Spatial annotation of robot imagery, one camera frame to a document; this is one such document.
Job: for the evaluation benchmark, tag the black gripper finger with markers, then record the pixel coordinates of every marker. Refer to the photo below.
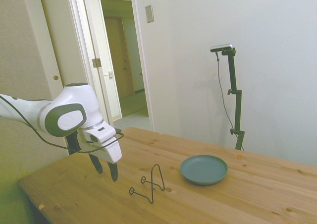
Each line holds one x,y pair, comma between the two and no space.
113,172
98,165

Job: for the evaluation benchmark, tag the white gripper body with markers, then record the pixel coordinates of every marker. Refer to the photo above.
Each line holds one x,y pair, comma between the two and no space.
112,152

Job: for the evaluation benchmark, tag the blue-grey round plate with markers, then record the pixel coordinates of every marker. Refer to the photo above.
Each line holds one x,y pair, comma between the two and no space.
203,170

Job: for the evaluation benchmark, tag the door latch plate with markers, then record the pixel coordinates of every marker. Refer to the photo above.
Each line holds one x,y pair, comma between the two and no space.
110,74

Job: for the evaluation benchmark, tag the black object behind table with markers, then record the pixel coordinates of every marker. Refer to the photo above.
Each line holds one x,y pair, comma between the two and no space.
73,142

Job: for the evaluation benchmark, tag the brass door hinge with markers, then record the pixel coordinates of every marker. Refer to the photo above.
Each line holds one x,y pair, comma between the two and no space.
96,62

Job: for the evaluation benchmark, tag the brown hallway door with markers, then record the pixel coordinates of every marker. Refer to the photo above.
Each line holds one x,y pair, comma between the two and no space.
119,55

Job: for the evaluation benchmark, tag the white open door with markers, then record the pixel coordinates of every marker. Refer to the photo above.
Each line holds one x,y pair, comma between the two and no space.
104,48

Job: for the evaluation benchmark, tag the white closet door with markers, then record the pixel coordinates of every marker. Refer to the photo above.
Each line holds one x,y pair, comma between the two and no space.
62,35

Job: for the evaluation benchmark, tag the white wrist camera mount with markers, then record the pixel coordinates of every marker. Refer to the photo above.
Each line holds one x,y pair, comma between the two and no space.
99,134

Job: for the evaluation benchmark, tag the black camera stand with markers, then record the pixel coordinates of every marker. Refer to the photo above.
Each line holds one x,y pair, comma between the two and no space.
237,105

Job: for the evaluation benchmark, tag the beige wall switch plate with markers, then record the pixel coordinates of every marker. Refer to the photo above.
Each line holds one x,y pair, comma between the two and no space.
149,14

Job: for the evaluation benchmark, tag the silver exterior camera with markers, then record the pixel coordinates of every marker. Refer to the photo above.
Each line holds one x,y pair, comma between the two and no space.
221,47

